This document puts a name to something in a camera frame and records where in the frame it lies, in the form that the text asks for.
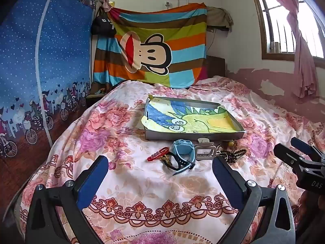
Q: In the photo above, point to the floral bedsheet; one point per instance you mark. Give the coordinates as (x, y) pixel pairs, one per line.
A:
(152, 190)

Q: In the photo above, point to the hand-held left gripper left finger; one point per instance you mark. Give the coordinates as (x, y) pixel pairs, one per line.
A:
(92, 180)

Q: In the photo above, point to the beige hanging cloth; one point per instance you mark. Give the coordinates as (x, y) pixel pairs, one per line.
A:
(219, 17)

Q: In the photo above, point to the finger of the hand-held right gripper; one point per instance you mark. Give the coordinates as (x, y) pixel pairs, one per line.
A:
(284, 152)
(302, 144)

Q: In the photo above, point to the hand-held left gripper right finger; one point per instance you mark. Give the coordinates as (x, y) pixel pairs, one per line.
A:
(226, 180)

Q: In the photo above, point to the pink bundled cloth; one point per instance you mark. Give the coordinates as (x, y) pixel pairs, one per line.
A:
(104, 1)

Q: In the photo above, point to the blue watch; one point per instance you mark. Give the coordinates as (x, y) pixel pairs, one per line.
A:
(180, 150)

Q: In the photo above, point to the dark wooden headboard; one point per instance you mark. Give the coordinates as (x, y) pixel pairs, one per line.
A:
(215, 66)

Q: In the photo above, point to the pink curtain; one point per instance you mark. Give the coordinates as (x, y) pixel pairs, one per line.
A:
(303, 56)

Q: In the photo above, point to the grey cardboard tray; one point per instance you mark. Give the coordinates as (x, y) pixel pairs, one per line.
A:
(177, 136)

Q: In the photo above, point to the striped monkey blanket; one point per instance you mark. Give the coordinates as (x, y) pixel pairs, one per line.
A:
(157, 25)

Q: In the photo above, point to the silver metal buckle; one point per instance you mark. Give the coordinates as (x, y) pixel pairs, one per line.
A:
(205, 152)

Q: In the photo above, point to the crayon drawing paper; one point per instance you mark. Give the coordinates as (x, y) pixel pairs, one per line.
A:
(195, 118)

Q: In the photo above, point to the white wall socket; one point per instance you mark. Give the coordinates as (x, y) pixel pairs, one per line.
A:
(166, 4)

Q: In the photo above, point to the brown framed window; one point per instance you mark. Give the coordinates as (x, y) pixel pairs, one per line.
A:
(279, 22)

